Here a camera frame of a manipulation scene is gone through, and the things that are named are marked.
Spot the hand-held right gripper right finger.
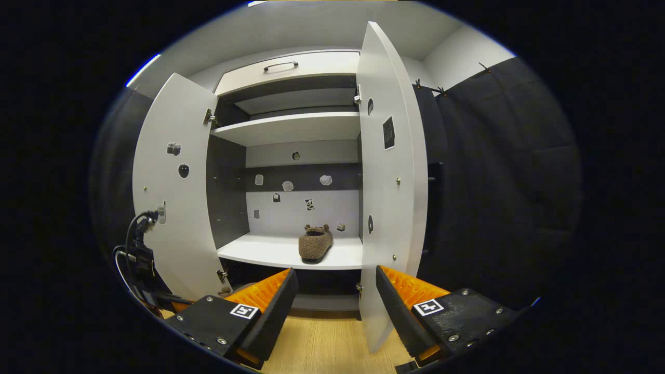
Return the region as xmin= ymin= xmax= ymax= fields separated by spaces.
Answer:
xmin=375 ymin=265 xmax=530 ymax=369

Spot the black door bar handle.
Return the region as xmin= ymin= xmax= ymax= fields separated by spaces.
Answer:
xmin=425 ymin=161 xmax=446 ymax=258

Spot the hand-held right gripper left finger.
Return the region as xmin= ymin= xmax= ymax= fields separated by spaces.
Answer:
xmin=165 ymin=268 xmax=300 ymax=370

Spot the white shoe cabinet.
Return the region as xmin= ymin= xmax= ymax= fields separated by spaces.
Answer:
xmin=205 ymin=50 xmax=364 ymax=312

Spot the white cabinet drawer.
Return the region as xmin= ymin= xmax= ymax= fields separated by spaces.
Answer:
xmin=214 ymin=51 xmax=361 ymax=97

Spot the black backdrop cloth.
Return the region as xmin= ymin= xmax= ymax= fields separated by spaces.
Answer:
xmin=435 ymin=56 xmax=583 ymax=312
xmin=413 ymin=83 xmax=448 ymax=281

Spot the shoe cabinet door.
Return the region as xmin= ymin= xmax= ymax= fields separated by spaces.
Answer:
xmin=355 ymin=21 xmax=430 ymax=355
xmin=132 ymin=72 xmax=233 ymax=303

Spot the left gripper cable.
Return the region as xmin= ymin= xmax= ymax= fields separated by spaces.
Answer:
xmin=113 ymin=210 xmax=156 ymax=302

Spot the brown fuzzy shoe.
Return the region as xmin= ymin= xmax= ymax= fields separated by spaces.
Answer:
xmin=298 ymin=224 xmax=334 ymax=262

